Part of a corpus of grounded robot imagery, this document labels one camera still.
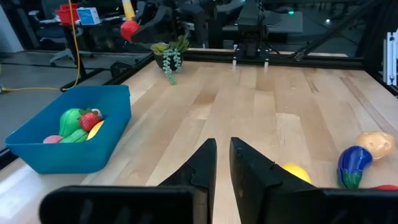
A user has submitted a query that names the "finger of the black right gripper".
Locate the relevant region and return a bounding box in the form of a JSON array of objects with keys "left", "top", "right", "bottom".
[{"left": 131, "top": 7, "right": 171, "bottom": 44}]

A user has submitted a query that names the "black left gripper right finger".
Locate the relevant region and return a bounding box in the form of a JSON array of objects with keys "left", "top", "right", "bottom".
[{"left": 229, "top": 136, "right": 398, "bottom": 224}]

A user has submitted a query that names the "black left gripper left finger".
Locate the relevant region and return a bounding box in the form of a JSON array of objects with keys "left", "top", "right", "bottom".
[{"left": 39, "top": 138, "right": 218, "bottom": 224}]

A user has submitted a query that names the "small red toy strawberry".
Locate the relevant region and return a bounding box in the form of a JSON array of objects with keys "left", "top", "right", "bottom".
[
  {"left": 77, "top": 108, "right": 102, "bottom": 133},
  {"left": 119, "top": 19, "right": 141, "bottom": 44}
]

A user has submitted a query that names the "yellow toy lemon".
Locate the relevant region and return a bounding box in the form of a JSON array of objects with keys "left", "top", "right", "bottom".
[{"left": 281, "top": 162, "right": 312, "bottom": 184}]

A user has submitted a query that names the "yellow toy banana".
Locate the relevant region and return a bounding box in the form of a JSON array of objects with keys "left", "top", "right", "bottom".
[{"left": 86, "top": 119, "right": 106, "bottom": 141}]

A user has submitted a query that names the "green toy cucumber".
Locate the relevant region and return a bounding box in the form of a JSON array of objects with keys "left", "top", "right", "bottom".
[{"left": 58, "top": 128, "right": 90, "bottom": 144}]

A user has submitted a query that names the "green toy bell pepper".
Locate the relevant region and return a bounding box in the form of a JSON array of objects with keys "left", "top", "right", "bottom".
[{"left": 58, "top": 108, "right": 84, "bottom": 139}]

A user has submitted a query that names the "pink toy peach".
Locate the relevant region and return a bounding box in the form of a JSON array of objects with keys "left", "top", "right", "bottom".
[{"left": 42, "top": 134, "right": 65, "bottom": 144}]

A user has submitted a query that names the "tan toy potato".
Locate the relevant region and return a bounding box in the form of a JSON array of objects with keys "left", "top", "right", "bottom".
[{"left": 356, "top": 131, "right": 396, "bottom": 162}]

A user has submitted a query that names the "yellow hanging tube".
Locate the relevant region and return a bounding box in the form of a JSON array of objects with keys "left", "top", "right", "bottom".
[{"left": 121, "top": 0, "right": 136, "bottom": 21}]

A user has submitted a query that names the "potted succulent plant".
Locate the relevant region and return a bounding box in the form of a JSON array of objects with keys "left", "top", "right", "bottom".
[{"left": 150, "top": 33, "right": 191, "bottom": 86}]

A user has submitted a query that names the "blue and white box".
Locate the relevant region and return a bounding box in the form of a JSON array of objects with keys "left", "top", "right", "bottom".
[{"left": 76, "top": 6, "right": 101, "bottom": 26}]

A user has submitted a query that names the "blue plastic tub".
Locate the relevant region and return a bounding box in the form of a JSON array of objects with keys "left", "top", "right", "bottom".
[{"left": 4, "top": 84, "right": 132, "bottom": 175}]

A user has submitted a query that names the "purple toy eggplant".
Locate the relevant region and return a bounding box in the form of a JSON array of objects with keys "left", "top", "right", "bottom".
[{"left": 336, "top": 145, "right": 374, "bottom": 190}]

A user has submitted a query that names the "red container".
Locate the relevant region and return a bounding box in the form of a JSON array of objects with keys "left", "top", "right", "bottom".
[{"left": 55, "top": 2, "right": 80, "bottom": 26}]

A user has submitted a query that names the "dark grey desk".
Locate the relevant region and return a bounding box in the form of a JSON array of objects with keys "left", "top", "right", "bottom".
[{"left": 222, "top": 9, "right": 304, "bottom": 35}]

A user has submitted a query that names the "grey office chair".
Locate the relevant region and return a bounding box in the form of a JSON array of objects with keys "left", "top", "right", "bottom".
[{"left": 27, "top": 9, "right": 94, "bottom": 68}]

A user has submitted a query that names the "large red toy strawberry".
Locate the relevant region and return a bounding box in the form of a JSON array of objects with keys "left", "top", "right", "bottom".
[{"left": 371, "top": 184, "right": 398, "bottom": 191}]

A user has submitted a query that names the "yellow extension cable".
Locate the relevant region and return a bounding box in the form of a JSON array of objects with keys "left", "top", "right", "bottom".
[{"left": 0, "top": 0, "right": 81, "bottom": 94}]

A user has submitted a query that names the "silver aluminium rail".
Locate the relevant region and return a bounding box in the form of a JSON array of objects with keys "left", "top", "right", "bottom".
[{"left": 383, "top": 30, "right": 398, "bottom": 88}]

